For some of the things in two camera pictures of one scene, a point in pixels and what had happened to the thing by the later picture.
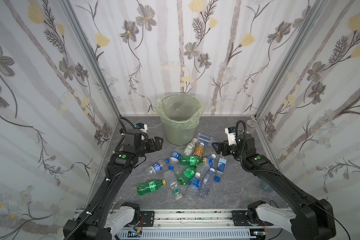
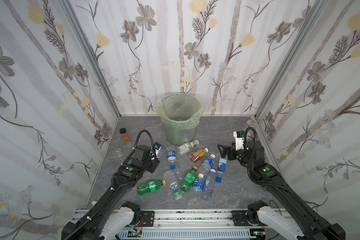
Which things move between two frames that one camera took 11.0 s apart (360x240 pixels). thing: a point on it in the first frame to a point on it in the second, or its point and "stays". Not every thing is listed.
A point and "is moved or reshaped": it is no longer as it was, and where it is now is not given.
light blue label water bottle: (221, 165) stays
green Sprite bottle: (188, 173) is moved or reshaped
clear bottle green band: (172, 182) stays
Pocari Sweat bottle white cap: (204, 167) stays
